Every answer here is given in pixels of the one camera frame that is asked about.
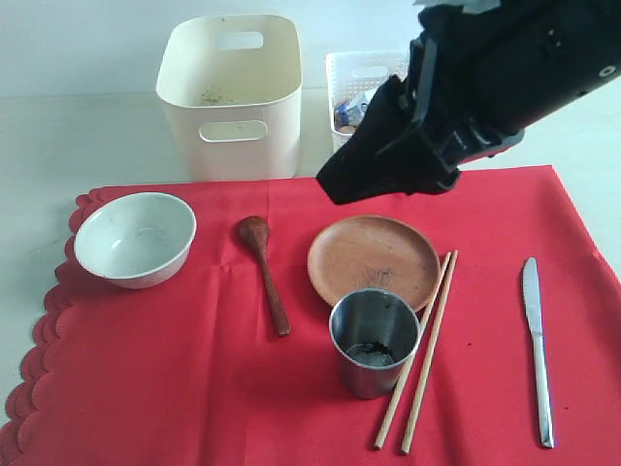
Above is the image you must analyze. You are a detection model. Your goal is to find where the cream plastic bin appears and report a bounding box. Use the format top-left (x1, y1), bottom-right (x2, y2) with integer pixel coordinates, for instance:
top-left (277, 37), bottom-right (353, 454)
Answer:
top-left (155, 14), bottom-right (303, 181)

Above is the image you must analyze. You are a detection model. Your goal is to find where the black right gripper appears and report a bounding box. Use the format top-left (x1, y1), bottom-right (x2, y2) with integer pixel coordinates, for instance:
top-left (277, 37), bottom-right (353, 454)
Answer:
top-left (405, 1), bottom-right (620, 194)

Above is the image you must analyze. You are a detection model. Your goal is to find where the red scalloped tablecloth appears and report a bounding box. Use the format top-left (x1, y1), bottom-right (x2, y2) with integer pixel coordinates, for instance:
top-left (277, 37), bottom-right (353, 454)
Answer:
top-left (1, 166), bottom-right (620, 465)

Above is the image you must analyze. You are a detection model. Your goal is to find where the small milk carton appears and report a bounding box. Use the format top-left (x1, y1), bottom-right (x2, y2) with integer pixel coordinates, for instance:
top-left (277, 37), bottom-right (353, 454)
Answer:
top-left (334, 87), bottom-right (377, 128)

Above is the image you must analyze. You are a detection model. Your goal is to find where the white perforated plastic basket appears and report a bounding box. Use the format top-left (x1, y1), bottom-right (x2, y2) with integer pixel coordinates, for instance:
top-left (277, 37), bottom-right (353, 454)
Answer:
top-left (325, 50), bottom-right (409, 151)

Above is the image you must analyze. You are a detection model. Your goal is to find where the wooden chopstick right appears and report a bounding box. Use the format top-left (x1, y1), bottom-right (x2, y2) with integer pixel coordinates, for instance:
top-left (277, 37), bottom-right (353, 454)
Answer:
top-left (401, 250), bottom-right (459, 454)

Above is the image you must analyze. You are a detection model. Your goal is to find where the dark wooden spoon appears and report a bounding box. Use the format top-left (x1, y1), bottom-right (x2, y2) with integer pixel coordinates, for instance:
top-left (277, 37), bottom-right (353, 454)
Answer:
top-left (236, 216), bottom-right (291, 337)

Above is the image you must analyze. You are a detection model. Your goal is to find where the wooden chopstick left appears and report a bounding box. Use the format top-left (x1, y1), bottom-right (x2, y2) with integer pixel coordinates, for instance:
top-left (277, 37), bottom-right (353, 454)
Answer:
top-left (374, 250), bottom-right (453, 449)

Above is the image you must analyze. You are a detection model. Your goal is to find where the stainless steel table knife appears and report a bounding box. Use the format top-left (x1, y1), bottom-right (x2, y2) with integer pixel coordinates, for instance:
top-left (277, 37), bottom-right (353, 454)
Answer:
top-left (521, 257), bottom-right (555, 449)

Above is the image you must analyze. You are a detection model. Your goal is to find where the brown egg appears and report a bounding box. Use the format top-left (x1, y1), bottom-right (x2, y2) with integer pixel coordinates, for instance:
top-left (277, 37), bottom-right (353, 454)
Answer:
top-left (338, 125), bottom-right (356, 135)

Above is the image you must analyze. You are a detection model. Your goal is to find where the white ceramic bowl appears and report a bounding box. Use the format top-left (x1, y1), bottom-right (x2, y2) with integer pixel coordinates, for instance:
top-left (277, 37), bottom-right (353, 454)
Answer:
top-left (74, 192), bottom-right (197, 289)

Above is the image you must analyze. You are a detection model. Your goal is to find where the stainless steel cup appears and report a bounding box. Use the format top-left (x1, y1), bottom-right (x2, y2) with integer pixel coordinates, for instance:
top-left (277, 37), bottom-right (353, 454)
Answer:
top-left (329, 288), bottom-right (421, 400)

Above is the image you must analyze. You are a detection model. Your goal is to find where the wooden chopstick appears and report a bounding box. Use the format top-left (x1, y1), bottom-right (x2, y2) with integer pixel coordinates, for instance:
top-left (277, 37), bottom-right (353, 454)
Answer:
top-left (374, 250), bottom-right (453, 449)
top-left (401, 250), bottom-right (459, 454)

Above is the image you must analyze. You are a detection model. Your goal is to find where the brown wooden plate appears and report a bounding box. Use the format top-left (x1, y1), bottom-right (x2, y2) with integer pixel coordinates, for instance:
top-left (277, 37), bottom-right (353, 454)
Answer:
top-left (307, 216), bottom-right (441, 311)

